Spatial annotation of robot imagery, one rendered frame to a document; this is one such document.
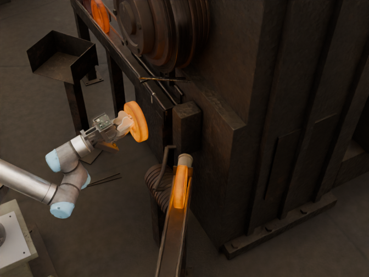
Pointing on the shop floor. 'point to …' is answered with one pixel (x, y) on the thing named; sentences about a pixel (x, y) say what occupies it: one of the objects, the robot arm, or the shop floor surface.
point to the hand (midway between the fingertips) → (135, 117)
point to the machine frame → (270, 113)
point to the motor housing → (158, 199)
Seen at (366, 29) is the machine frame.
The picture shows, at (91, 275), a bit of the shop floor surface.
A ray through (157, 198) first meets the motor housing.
